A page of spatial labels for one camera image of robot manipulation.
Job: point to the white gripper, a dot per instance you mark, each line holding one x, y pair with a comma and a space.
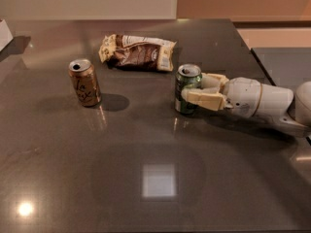
243, 96

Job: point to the green soda can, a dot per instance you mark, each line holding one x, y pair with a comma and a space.
188, 76

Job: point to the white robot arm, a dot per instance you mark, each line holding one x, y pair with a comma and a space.
281, 108

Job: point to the brown La Croix can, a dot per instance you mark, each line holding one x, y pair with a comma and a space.
83, 76

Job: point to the brown and cream snack bag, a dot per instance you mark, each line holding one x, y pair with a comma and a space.
136, 52

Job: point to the white box at left edge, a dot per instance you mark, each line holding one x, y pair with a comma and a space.
5, 34

